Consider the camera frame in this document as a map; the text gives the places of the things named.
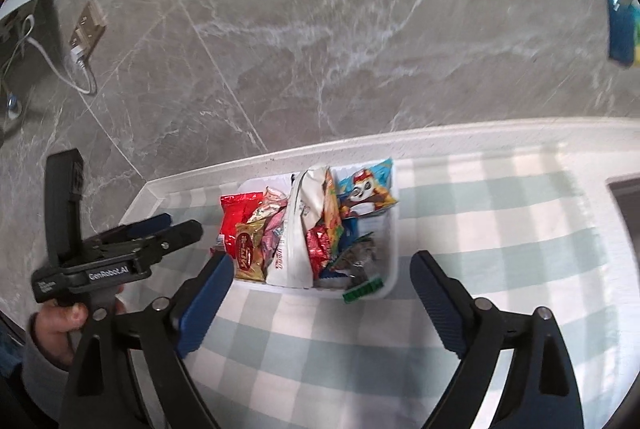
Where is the brown gold snack packet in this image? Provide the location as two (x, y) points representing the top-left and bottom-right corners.
(235, 221), (268, 284)

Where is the orange snack bar packet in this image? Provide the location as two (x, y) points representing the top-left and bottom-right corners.
(320, 169), (346, 255)

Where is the panda print snack packet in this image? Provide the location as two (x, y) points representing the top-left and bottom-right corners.
(337, 158), (398, 217)

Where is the person's left hand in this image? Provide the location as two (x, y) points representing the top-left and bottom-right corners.
(29, 286), (128, 367)

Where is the red snack packet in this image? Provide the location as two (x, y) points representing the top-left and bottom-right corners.
(220, 191), (264, 255)

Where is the white power cable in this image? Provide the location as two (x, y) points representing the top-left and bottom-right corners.
(22, 14), (98, 96)

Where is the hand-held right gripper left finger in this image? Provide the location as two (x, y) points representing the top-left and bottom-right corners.
(59, 253), (236, 429)

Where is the pink snack packet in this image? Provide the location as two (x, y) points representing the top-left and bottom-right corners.
(262, 219), (286, 270)

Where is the white plastic tray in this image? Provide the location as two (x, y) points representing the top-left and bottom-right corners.
(220, 164), (401, 302)

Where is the blue utensil holder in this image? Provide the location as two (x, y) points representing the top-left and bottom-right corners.
(607, 4), (638, 67)

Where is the small red packet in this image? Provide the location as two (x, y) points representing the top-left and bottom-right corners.
(305, 226), (333, 280)

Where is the wall socket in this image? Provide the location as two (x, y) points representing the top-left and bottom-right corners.
(67, 0), (108, 62)

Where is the black cookie packet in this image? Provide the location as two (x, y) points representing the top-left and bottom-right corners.
(327, 234), (381, 282)

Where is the steel sink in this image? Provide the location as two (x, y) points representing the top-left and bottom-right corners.
(606, 176), (640, 255)

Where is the white zip pouch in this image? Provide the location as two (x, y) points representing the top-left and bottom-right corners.
(267, 166), (331, 288)

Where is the small green packet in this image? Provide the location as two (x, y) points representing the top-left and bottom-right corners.
(342, 276), (388, 303)

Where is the person's left forearm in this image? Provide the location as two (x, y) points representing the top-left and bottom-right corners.
(20, 339), (76, 427)

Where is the red white candy packet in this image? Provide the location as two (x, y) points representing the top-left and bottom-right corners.
(255, 189), (288, 225)

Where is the checked tablecloth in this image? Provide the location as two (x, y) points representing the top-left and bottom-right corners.
(122, 141), (626, 429)

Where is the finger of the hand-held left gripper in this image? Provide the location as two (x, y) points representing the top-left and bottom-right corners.
(82, 214), (173, 251)
(102, 220), (203, 272)

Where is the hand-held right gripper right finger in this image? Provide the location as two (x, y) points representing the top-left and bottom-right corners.
(410, 250), (586, 429)

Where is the long blue cookie packet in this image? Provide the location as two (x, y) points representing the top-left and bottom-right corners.
(341, 215), (362, 244)

